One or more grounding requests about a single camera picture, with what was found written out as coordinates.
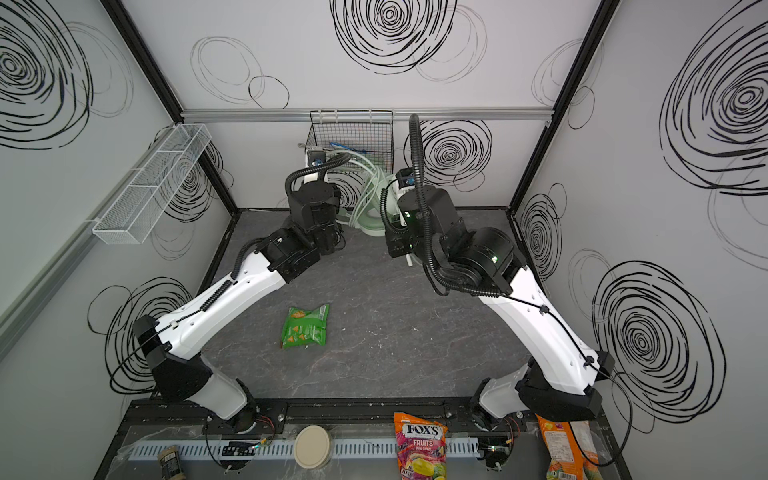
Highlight mint green headphones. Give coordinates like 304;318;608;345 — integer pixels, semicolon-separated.
330;151;394;238

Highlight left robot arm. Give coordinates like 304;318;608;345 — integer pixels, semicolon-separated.
110;150;352;434

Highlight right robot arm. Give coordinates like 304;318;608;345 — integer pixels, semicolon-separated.
379;114;616;429

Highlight green snack bag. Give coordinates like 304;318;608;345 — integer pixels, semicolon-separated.
280;304;330;348

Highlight Fox's fruits candy bag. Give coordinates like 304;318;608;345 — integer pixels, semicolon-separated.
394;412;447;480

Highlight round beige lid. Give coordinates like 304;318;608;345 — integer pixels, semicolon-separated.
294;425;332;470

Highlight orange snack bag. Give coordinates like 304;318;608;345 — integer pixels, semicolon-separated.
536;415;603;480

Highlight small dark jar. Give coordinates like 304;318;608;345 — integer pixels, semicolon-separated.
157;445;186;480

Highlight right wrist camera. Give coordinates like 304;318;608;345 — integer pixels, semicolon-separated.
385;167;415;220

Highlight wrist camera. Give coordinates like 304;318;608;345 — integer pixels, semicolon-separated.
302;148;327;184
385;167;415;220

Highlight black wire basket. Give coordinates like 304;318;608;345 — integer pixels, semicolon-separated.
305;109;395;173

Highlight blue handled tool in basket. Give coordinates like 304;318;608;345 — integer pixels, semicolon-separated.
328;142;369;155

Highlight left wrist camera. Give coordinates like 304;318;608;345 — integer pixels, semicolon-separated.
302;148;327;184

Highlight white slotted cable duct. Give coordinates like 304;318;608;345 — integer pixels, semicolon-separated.
127;436;481;462

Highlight aluminium wall rail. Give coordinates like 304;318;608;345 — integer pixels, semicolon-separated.
181;106;554;123

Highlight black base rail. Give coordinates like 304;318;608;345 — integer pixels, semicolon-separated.
122;395;601;436

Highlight white wire shelf basket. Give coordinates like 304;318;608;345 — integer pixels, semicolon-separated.
92;123;211;245

